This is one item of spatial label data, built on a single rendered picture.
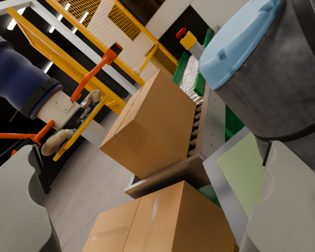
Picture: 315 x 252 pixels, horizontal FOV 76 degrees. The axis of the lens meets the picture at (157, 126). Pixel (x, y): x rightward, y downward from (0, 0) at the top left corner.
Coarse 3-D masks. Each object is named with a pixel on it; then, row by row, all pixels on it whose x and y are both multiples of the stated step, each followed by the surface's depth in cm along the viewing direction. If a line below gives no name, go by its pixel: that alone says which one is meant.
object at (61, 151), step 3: (75, 129) 115; (63, 141) 106; (63, 144) 102; (63, 147) 100; (60, 150) 99; (63, 150) 100; (57, 153) 98; (60, 153) 98; (54, 156) 103; (57, 156) 100; (54, 159) 103
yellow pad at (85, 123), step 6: (108, 96) 107; (102, 102) 103; (96, 108) 99; (90, 114) 96; (84, 120) 94; (90, 120) 94; (72, 126) 93; (78, 126) 93; (84, 126) 91; (78, 132) 88; (72, 138) 85; (66, 144) 89
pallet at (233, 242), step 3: (231, 231) 113; (231, 234) 112; (231, 237) 111; (234, 237) 113; (231, 240) 110; (234, 240) 112; (231, 243) 109; (234, 243) 111; (231, 246) 108; (234, 246) 113; (237, 246) 112; (231, 249) 107; (234, 249) 116; (237, 249) 115
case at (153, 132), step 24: (144, 96) 122; (168, 96) 138; (120, 120) 133; (144, 120) 110; (168, 120) 125; (192, 120) 144; (120, 144) 121; (144, 144) 116; (168, 144) 114; (144, 168) 131
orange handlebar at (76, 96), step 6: (102, 60) 97; (108, 60) 101; (96, 66) 93; (102, 66) 97; (90, 72) 90; (96, 72) 93; (84, 78) 87; (90, 78) 89; (84, 84) 88; (78, 90) 92; (72, 96) 96; (78, 96) 109; (48, 126) 93; (42, 132) 90; (36, 138) 87
